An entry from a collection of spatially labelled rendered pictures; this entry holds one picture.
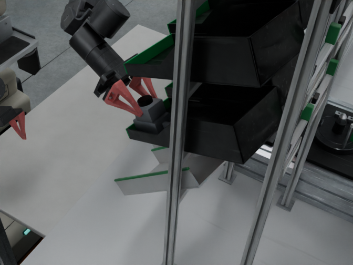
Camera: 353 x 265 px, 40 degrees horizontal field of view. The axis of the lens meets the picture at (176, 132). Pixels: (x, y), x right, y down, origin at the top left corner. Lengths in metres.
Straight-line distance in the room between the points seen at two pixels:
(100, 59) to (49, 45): 2.38
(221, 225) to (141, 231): 0.20
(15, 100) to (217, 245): 0.85
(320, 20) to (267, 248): 0.76
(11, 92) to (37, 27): 1.85
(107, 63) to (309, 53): 0.45
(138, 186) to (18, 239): 1.01
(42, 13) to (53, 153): 2.33
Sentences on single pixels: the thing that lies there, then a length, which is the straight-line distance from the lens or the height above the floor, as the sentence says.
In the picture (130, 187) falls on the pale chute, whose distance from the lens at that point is 1.08.
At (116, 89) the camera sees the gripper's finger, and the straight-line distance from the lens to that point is 0.90.
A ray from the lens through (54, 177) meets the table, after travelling 1.34.
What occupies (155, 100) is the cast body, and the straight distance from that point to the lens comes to 0.93.
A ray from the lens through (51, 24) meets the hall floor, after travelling 3.52.
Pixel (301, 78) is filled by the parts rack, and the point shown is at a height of 1.51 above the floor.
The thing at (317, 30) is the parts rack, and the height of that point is 1.58.
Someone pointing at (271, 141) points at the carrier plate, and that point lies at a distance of 1.30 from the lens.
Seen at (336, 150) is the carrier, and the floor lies 0.99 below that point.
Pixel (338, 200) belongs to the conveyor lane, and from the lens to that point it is 1.29.
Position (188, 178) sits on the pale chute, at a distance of 0.89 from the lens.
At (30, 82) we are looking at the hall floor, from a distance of 3.03.
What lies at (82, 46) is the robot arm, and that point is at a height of 1.34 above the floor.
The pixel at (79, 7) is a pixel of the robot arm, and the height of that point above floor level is 1.37.
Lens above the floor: 1.88
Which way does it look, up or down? 45 degrees down
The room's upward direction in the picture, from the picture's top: 4 degrees clockwise
